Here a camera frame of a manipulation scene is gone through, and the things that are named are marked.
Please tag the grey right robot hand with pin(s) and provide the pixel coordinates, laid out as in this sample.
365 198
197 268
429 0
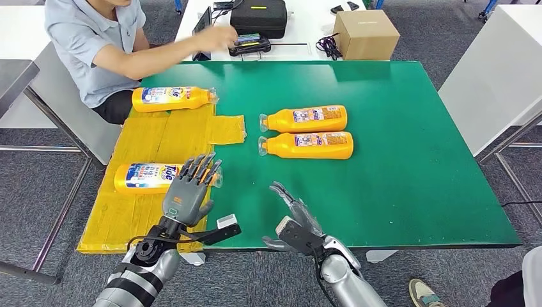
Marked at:
302 212

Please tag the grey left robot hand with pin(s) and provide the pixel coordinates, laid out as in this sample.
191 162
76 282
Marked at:
184 201

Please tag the person's hand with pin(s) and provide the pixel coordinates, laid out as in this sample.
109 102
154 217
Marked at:
218 38

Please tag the orange detergent bottle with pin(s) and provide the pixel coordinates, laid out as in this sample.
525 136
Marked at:
169 99
281 120
135 180
283 146

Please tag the person's forearm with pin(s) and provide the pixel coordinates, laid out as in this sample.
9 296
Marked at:
152 59

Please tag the black tablet on stand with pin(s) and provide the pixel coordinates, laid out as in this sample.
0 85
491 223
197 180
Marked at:
202 25

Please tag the black handheld controller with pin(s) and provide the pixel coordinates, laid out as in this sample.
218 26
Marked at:
254 46

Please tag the black carrying case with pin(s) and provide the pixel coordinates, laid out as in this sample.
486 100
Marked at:
258 19

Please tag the blue metal leg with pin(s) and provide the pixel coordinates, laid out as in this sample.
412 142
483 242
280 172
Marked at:
380 3
178 5

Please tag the white table foot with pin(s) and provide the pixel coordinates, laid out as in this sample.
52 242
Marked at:
381 255
195 258

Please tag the yellow taped cardboard mat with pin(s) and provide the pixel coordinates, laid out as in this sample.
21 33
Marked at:
127 220

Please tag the white table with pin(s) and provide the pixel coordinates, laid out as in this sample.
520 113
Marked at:
487 84
17 34
305 25

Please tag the black phone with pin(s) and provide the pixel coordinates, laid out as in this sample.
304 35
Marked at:
337 9
352 6

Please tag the white bench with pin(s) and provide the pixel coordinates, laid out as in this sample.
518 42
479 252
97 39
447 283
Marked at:
76 127

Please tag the person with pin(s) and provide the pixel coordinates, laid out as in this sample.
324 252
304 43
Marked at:
423 294
84 42

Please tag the brown cardboard box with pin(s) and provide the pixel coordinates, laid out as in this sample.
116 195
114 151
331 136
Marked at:
368 36

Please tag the blue wheeled cart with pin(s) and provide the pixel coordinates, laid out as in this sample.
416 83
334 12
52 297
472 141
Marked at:
489 6

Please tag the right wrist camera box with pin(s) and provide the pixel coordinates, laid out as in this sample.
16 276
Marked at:
300 239

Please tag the metal table frame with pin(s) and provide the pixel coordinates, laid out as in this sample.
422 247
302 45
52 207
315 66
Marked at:
42 149
508 139

